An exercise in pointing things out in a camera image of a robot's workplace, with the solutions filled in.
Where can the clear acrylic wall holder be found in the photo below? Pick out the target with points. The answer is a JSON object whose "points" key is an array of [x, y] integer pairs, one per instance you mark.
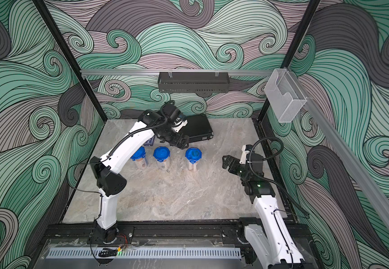
{"points": [[284, 92]]}

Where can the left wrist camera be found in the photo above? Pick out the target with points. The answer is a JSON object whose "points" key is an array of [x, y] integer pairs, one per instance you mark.
{"points": [[175, 118]]}

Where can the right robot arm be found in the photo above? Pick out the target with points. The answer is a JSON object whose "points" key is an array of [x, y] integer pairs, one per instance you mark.
{"points": [[270, 240]]}

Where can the black hard case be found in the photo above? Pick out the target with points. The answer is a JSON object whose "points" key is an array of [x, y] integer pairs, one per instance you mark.
{"points": [[198, 128]]}

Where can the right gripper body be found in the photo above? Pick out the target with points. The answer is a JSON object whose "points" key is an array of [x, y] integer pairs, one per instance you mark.
{"points": [[243, 172]]}

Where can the blue-lid container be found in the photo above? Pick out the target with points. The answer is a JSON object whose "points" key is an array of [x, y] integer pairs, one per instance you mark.
{"points": [[139, 158], [193, 155], [162, 157]]}

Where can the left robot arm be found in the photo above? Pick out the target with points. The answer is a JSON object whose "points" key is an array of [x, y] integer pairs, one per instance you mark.
{"points": [[107, 168]]}

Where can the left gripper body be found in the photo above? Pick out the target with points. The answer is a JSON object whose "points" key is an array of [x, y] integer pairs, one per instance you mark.
{"points": [[170, 137]]}

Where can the dark blue small box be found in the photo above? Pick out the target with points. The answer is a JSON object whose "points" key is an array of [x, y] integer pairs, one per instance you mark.
{"points": [[150, 142]]}

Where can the black wall shelf tray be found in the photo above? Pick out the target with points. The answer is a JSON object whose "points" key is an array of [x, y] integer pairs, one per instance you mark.
{"points": [[193, 82]]}

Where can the white slotted cable duct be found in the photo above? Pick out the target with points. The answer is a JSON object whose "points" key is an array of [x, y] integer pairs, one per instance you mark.
{"points": [[146, 253]]}

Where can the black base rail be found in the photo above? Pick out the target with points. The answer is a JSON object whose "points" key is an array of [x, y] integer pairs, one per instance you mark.
{"points": [[228, 231]]}

